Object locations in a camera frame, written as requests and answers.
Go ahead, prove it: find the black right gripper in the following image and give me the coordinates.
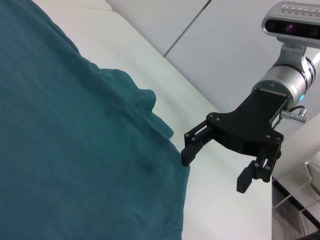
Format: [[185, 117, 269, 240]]
[[181, 86, 291, 194]]

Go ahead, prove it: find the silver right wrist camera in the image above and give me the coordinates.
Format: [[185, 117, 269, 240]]
[[261, 1, 320, 42]]

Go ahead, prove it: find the white curved plastic object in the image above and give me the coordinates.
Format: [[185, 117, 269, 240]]
[[304, 160, 320, 199]]

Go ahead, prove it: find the silver plug black cable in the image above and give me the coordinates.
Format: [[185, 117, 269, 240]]
[[280, 105, 309, 124]]

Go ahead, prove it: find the teal blue t-shirt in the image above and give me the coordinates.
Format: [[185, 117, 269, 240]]
[[0, 0, 191, 240]]

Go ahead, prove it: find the white metal frame rail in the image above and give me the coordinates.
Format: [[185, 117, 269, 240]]
[[271, 178, 320, 227]]

